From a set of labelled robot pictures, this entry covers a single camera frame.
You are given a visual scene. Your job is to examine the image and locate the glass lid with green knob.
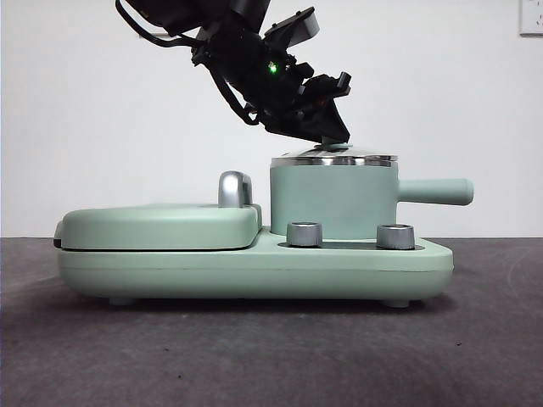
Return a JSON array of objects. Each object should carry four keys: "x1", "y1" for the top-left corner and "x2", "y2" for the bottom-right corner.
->
[{"x1": 271, "y1": 135, "x2": 400, "y2": 163}]

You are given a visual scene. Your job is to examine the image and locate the silver control knob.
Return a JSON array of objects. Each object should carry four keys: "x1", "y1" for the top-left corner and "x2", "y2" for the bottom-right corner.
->
[
  {"x1": 286, "y1": 221, "x2": 324, "y2": 248},
  {"x1": 376, "y1": 223, "x2": 416, "y2": 250}
]

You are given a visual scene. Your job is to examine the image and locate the mint green cooker base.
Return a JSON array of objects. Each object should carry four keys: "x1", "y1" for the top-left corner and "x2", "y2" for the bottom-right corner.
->
[{"x1": 57, "y1": 226, "x2": 455, "y2": 307}]

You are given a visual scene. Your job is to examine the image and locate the mint green griddle cover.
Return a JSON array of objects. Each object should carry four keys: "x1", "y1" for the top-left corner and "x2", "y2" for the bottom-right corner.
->
[{"x1": 53, "y1": 203, "x2": 265, "y2": 252}]

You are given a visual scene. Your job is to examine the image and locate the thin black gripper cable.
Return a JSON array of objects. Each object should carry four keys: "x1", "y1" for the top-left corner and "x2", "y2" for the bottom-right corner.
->
[{"x1": 206, "y1": 63, "x2": 260, "y2": 126}]

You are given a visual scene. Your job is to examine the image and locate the mint green handled pot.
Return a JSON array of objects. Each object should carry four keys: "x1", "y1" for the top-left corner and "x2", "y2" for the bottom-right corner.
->
[{"x1": 269, "y1": 158, "x2": 475, "y2": 238}]

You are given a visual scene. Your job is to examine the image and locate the chrome griddle handle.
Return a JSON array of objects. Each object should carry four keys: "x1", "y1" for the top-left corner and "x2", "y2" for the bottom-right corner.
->
[{"x1": 218, "y1": 170, "x2": 255, "y2": 209}]

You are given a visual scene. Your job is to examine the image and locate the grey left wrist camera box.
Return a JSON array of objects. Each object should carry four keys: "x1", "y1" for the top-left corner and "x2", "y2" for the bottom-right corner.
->
[{"x1": 262, "y1": 6, "x2": 321, "y2": 47}]

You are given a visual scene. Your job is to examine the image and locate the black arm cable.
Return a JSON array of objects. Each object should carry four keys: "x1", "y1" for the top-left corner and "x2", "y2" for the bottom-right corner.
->
[{"x1": 115, "y1": 0, "x2": 200, "y2": 47}]

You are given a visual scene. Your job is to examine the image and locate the white wall socket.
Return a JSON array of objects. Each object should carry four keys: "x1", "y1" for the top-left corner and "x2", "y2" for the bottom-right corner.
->
[{"x1": 519, "y1": 0, "x2": 543, "y2": 36}]

